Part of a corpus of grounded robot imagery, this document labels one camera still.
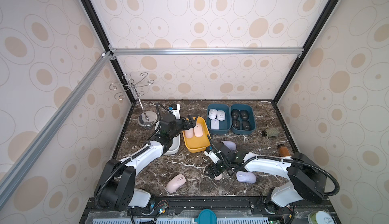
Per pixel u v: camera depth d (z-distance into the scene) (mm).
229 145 927
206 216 652
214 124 1029
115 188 416
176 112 746
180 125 725
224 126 1033
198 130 1003
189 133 984
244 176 808
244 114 1091
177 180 794
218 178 829
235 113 1081
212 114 1091
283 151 900
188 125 741
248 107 1093
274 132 977
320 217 662
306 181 431
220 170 739
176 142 901
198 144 938
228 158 656
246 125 1023
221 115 1072
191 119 743
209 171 741
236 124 1029
